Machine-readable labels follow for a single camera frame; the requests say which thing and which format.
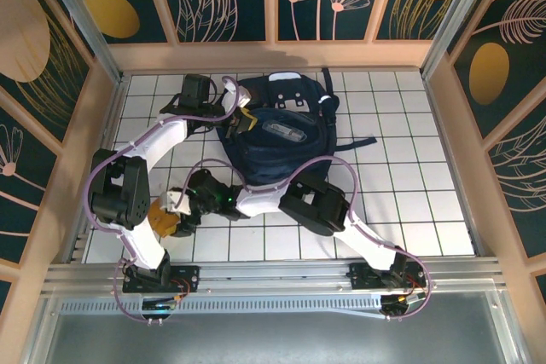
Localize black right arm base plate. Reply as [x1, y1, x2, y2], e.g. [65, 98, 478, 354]
[348, 259, 427, 292]

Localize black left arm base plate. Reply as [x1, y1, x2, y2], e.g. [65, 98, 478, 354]
[122, 264, 201, 293]

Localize grey metal shelf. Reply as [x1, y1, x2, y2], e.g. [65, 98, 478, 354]
[23, 291, 528, 364]

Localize aluminium mounting rail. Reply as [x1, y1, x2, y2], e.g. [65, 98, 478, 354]
[40, 255, 508, 297]

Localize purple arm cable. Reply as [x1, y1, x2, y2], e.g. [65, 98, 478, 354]
[177, 157, 433, 322]
[86, 76, 240, 325]

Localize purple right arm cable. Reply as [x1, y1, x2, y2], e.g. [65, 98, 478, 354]
[177, 157, 433, 322]

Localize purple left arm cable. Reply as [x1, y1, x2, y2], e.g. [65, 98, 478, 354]
[86, 76, 240, 325]

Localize aluminium corner post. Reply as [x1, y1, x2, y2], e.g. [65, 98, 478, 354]
[33, 0, 125, 86]
[420, 0, 501, 78]

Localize navy blue student backpack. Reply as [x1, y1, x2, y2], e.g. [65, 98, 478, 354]
[215, 67, 377, 194]

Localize slotted grey cable tray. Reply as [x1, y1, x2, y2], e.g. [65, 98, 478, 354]
[59, 298, 385, 317]

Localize orange sticky note pad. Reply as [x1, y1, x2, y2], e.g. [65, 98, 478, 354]
[147, 201, 180, 237]

